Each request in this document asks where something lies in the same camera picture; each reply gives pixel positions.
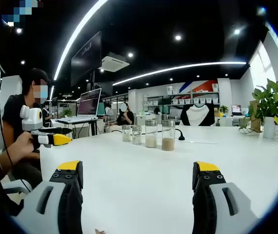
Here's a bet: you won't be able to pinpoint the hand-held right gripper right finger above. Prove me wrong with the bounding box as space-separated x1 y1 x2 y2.
192 160 261 234

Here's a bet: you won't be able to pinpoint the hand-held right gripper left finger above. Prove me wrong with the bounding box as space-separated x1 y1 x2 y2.
11 160 84 234

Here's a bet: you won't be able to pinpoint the small glass seasoning bottle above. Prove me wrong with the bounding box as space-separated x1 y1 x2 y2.
132 125 143 145
121 124 132 142

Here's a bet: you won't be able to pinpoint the tall seasoning bottle brown granules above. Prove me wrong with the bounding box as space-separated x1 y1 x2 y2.
161 119 176 152

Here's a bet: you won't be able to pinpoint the tall seasoning bottle white powder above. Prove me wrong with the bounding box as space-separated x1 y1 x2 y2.
144 119 159 148

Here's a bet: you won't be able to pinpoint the person's left hand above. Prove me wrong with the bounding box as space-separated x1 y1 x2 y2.
12 133 41 160

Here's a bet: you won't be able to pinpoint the black laptop stand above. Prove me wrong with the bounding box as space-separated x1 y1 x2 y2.
67 118 101 139

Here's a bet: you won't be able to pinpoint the white laptop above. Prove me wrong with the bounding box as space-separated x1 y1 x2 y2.
56 88 102 124

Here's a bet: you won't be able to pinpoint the curved ceiling light strip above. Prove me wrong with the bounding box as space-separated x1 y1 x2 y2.
112 61 247 86
53 0 108 81

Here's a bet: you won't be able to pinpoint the black hanging monitor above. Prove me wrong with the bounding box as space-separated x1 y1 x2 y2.
70 31 102 86

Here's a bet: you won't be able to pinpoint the ceiling air conditioner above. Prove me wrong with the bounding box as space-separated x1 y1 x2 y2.
98 55 130 73

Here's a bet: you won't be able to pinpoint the white shirt with black sleeves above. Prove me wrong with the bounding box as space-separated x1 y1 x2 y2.
180 103 215 127

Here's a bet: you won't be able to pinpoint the laptop with pink screen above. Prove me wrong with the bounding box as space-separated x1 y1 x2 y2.
231 104 242 116

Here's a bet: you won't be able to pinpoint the tall cardboard box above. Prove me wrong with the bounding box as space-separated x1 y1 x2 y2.
248 100 264 130

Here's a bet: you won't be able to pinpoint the grey storage shelf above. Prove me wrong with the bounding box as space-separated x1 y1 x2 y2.
143 91 220 108

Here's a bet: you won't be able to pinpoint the row of white storage bins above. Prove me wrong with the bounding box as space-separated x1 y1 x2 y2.
172 97 219 104

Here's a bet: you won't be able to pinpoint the potted green plant white pot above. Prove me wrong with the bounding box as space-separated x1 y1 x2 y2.
238 78 278 139

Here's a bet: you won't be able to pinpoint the black power cable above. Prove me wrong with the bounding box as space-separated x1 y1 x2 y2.
175 128 186 141

